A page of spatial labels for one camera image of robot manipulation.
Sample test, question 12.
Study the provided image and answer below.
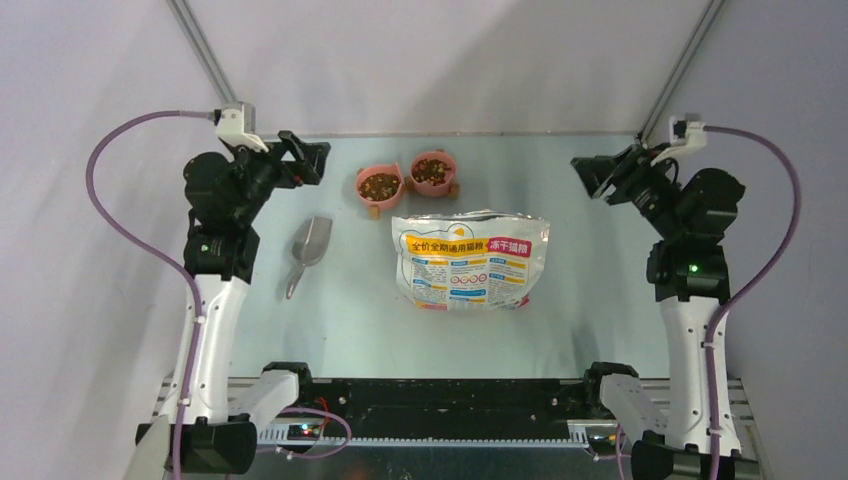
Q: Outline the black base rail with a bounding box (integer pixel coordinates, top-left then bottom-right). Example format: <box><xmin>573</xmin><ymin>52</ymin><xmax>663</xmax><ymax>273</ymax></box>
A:
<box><xmin>294</xmin><ymin>378</ymin><xmax>613</xmax><ymax>443</ymax></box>

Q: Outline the cat food bag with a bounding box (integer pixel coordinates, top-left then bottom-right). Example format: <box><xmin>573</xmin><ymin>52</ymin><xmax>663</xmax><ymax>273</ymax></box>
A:
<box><xmin>391</xmin><ymin>210</ymin><xmax>550</xmax><ymax>311</ymax></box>

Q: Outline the empty pink bowl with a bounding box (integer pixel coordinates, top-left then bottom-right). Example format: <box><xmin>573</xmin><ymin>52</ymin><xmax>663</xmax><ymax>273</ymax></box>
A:
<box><xmin>406</xmin><ymin>149</ymin><xmax>460</xmax><ymax>199</ymax></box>

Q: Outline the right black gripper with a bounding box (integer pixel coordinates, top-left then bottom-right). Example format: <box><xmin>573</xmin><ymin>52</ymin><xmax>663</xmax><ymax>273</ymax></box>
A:
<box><xmin>571</xmin><ymin>142</ymin><xmax>685</xmax><ymax>240</ymax></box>

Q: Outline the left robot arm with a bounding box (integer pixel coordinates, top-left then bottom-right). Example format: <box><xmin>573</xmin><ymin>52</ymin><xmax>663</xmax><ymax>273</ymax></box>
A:
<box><xmin>136</xmin><ymin>131</ymin><xmax>331</xmax><ymax>479</ymax></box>

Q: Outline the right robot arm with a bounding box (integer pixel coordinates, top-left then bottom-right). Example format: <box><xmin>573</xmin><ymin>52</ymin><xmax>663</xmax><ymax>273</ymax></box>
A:
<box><xmin>571</xmin><ymin>145</ymin><xmax>761</xmax><ymax>479</ymax></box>

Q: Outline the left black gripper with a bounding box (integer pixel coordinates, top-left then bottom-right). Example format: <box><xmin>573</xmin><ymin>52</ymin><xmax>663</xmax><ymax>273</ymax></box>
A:
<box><xmin>228</xmin><ymin>130</ymin><xmax>330</xmax><ymax>224</ymax></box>

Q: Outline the metal food scoop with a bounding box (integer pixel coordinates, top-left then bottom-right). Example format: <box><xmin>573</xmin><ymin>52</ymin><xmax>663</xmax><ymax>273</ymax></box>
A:
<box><xmin>285</xmin><ymin>216</ymin><xmax>333</xmax><ymax>299</ymax></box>

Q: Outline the pink bowl with kibble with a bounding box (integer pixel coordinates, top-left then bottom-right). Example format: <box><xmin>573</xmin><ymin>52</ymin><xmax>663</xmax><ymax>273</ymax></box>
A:
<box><xmin>355</xmin><ymin>163</ymin><xmax>406</xmax><ymax>220</ymax></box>

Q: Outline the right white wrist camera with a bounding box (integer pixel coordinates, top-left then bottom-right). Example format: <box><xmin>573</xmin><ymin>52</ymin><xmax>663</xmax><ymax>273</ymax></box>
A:
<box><xmin>650</xmin><ymin>114</ymin><xmax>707</xmax><ymax>167</ymax></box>

